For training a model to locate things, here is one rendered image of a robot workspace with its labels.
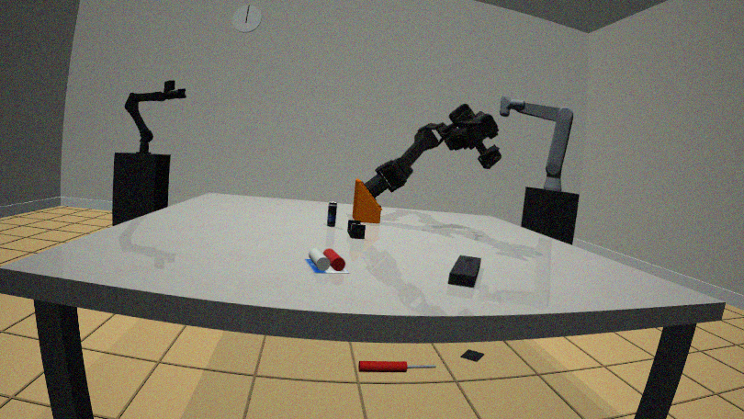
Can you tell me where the red-handled screwdriver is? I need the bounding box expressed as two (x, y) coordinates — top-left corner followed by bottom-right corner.
(358, 361), (436, 372)

